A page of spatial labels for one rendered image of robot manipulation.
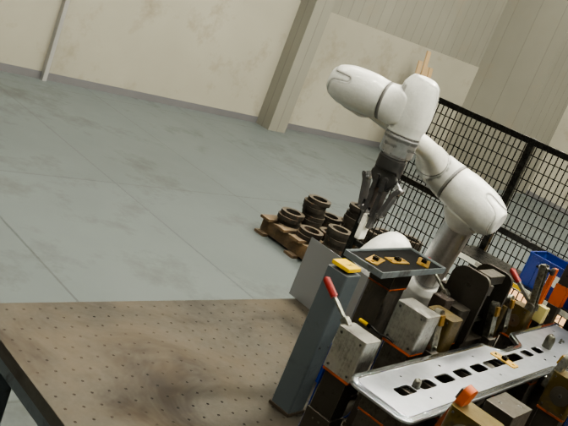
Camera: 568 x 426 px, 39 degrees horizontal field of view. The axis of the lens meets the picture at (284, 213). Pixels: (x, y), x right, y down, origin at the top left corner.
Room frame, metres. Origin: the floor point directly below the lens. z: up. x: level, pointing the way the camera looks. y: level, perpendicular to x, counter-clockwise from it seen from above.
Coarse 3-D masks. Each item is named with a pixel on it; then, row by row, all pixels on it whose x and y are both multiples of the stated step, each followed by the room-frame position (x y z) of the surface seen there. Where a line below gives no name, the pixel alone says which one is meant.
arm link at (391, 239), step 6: (384, 234) 2.99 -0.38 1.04; (390, 234) 2.98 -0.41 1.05; (396, 234) 2.99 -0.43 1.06; (372, 240) 2.98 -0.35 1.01; (378, 240) 2.96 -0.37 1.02; (384, 240) 2.95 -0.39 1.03; (390, 240) 2.95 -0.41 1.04; (396, 240) 2.96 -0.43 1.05; (402, 240) 2.97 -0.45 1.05; (366, 246) 2.95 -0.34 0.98; (372, 246) 2.94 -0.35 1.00; (378, 246) 2.93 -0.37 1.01; (384, 246) 2.93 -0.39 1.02; (390, 246) 2.93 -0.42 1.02; (396, 246) 2.94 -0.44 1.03; (402, 246) 2.95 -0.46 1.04; (408, 246) 2.97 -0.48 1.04
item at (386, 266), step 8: (360, 256) 2.18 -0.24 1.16; (368, 256) 2.21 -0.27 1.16; (384, 256) 2.27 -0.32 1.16; (392, 256) 2.31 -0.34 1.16; (400, 256) 2.34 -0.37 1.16; (408, 256) 2.37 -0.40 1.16; (416, 256) 2.41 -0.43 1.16; (384, 264) 2.20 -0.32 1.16; (392, 264) 2.23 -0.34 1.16; (416, 264) 2.32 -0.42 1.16; (432, 264) 2.39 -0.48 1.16
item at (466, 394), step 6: (462, 390) 1.70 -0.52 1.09; (468, 390) 1.69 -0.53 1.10; (474, 390) 1.70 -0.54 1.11; (456, 396) 1.71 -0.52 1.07; (462, 396) 1.70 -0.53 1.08; (468, 396) 1.69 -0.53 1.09; (474, 396) 1.72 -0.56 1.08; (456, 402) 1.70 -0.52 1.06; (462, 402) 1.69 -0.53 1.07; (468, 402) 1.71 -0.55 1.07; (444, 414) 1.71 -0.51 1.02
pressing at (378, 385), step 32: (448, 352) 2.14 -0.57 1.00; (480, 352) 2.25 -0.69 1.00; (512, 352) 2.36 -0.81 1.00; (544, 352) 2.48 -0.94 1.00; (352, 384) 1.74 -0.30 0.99; (384, 384) 1.79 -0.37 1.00; (448, 384) 1.94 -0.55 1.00; (480, 384) 2.02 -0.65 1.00; (512, 384) 2.12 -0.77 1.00; (416, 416) 1.69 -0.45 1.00
